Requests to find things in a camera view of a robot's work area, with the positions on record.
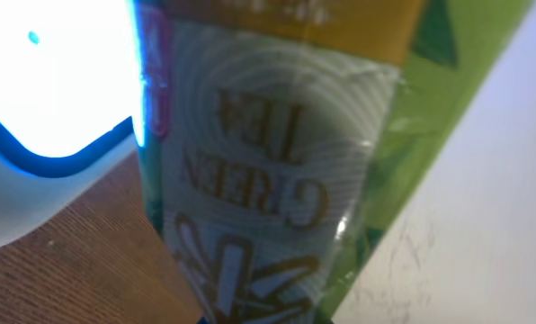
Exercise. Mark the green tea pouch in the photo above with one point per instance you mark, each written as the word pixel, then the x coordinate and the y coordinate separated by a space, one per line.
pixel 278 140

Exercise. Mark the white barcode scanner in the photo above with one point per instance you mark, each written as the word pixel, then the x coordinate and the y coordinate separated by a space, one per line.
pixel 70 80

